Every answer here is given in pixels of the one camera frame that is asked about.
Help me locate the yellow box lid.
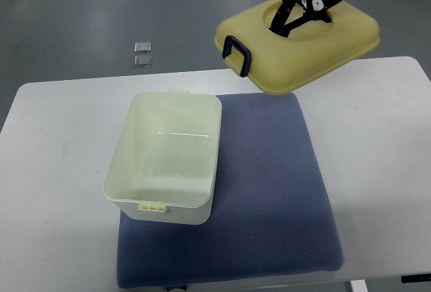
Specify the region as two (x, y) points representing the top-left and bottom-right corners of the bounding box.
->
(215, 0), (380, 95)

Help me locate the lower metal floor plate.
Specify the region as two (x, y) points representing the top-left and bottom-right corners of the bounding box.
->
(133, 54), (152, 68)

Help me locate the metal floor plate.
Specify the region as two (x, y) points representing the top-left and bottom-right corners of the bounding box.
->
(134, 41), (152, 53)
(133, 54), (152, 68)

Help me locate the blue padded mat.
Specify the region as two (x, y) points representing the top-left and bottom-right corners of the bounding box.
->
(117, 94), (344, 289)

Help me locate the upper metal floor plate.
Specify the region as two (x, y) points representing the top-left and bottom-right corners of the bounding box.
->
(134, 41), (152, 53)

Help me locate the white storage box base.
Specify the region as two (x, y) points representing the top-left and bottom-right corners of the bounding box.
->
(103, 92), (222, 225)

